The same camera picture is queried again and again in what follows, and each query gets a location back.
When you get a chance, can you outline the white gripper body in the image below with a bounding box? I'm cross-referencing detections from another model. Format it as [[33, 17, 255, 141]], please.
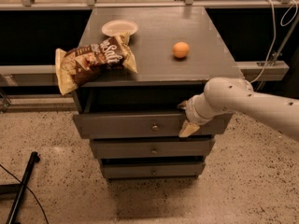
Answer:
[[185, 94, 218, 125]]

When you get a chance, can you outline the grey top drawer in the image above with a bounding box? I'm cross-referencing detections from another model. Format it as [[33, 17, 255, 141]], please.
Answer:
[[72, 109, 234, 140]]

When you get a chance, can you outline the grey drawer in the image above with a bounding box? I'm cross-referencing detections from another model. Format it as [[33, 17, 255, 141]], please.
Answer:
[[90, 136, 215, 159], [100, 161, 206, 179], [72, 109, 234, 140]]

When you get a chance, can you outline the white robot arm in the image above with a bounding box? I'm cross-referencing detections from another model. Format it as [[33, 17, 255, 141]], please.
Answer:
[[179, 77, 299, 141]]

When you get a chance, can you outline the grey middle drawer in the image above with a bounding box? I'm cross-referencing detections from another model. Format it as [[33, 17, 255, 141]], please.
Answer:
[[90, 136, 215, 159]]

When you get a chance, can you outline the grey drawer cabinet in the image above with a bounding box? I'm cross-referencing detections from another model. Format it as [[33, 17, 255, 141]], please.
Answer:
[[73, 7, 242, 167]]

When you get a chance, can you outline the grey bottom drawer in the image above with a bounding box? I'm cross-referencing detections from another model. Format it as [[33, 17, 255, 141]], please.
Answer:
[[100, 161, 206, 179]]

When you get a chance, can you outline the orange fruit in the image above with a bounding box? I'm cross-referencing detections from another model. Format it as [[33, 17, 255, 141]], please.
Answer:
[[172, 42, 190, 59]]

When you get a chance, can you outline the white paper plate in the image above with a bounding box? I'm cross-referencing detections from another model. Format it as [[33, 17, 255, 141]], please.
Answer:
[[101, 20, 138, 36]]

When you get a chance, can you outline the brown chip bag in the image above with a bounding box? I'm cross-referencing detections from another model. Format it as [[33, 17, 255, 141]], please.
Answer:
[[55, 32, 137, 95]]

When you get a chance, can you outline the black stand leg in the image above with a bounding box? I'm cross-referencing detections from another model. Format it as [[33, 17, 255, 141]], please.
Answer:
[[0, 151, 40, 224]]

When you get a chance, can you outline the white cable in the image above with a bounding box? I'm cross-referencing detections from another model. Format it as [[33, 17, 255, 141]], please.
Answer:
[[249, 0, 299, 85]]

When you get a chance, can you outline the metal railing frame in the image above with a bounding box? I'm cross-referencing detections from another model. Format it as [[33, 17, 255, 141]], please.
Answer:
[[0, 0, 299, 114]]

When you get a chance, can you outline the black floor cable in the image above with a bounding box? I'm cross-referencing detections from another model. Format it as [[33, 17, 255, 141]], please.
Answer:
[[0, 163, 50, 224]]

